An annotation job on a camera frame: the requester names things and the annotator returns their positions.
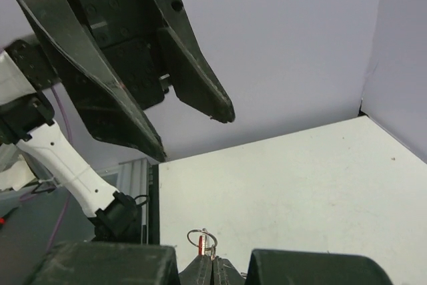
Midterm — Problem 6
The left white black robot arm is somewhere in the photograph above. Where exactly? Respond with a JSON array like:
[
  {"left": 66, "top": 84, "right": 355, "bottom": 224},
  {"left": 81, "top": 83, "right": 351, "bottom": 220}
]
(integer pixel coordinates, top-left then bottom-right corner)
[{"left": 1, "top": 0, "right": 236, "bottom": 244}]

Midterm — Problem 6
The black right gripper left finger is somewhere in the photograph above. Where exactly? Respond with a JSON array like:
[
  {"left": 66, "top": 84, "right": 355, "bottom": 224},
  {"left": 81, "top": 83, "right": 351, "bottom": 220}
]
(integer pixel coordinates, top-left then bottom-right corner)
[{"left": 179, "top": 255, "right": 213, "bottom": 285}]

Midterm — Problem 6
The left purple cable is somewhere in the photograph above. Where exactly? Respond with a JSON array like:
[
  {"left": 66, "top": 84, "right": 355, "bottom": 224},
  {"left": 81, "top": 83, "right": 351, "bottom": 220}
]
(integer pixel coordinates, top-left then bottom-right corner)
[{"left": 46, "top": 86, "right": 73, "bottom": 249}]

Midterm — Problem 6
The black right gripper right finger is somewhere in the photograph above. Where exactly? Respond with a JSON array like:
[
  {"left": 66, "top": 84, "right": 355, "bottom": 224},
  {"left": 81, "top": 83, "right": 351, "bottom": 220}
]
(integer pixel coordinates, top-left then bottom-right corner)
[{"left": 212, "top": 256, "right": 246, "bottom": 285}]

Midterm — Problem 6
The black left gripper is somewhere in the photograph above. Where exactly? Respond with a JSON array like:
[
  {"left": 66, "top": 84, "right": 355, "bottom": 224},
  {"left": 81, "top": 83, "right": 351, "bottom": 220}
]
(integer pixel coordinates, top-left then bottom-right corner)
[{"left": 6, "top": 0, "right": 236, "bottom": 162}]

